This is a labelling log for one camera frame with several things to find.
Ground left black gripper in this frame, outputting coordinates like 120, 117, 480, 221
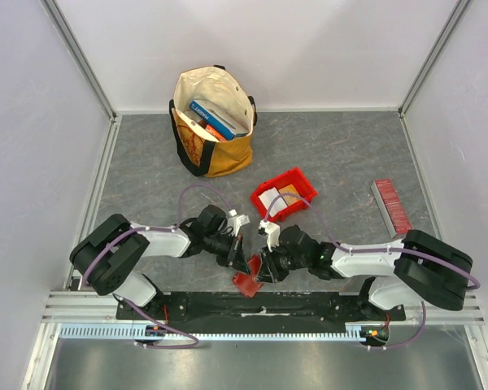
204, 232, 251, 275

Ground red leather card holder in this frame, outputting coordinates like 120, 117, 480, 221
232, 254, 264, 298

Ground red plastic bin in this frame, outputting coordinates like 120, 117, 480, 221
250, 167, 318, 222

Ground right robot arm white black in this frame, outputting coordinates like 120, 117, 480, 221
256, 222, 475, 320

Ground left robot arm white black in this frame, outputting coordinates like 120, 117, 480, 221
69, 205, 250, 319

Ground white card stack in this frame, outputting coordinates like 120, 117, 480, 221
259, 188, 288, 219

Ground orange card stack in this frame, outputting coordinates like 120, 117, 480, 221
278, 184, 301, 206

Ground yellow canvas tote bag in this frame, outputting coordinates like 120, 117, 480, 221
168, 65, 258, 177

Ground orange book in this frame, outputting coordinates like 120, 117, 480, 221
205, 124, 226, 141

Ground blue book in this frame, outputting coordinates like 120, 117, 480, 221
190, 99, 237, 141

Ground red silver long box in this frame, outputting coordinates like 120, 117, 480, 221
371, 179, 412, 238

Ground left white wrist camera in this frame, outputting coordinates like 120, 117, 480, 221
227, 209, 250, 236

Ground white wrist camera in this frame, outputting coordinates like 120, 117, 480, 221
258, 220, 281, 252
227, 209, 250, 236

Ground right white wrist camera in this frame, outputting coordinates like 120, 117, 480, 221
258, 220, 281, 252

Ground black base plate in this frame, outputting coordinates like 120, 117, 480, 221
115, 290, 407, 326

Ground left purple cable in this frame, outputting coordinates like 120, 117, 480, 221
82, 183, 241, 350

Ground slotted cable duct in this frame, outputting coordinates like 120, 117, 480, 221
59, 323, 367, 342

